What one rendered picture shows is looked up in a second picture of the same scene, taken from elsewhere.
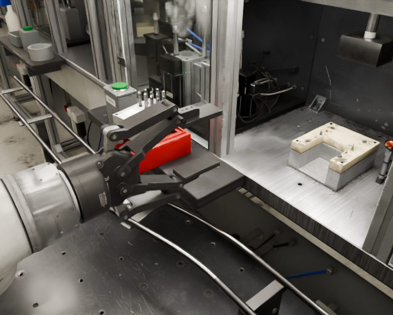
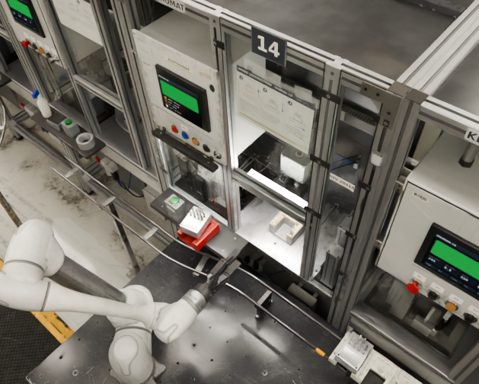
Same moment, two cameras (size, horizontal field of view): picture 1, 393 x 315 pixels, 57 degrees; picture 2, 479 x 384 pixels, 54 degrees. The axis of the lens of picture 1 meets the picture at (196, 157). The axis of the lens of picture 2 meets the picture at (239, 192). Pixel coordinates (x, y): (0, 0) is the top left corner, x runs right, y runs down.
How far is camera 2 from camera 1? 147 cm
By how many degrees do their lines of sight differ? 19
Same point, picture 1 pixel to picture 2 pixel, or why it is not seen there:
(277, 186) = (265, 247)
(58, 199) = (202, 302)
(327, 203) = (287, 253)
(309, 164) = (279, 228)
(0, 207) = (190, 309)
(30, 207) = (196, 306)
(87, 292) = not seen: hidden behind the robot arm
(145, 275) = not seen: hidden behind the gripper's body
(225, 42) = (232, 195)
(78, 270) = (174, 296)
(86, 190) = (207, 296)
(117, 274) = not seen: hidden behind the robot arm
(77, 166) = (202, 289)
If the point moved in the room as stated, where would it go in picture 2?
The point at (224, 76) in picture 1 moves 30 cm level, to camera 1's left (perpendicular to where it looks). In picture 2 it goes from (233, 205) to (166, 217)
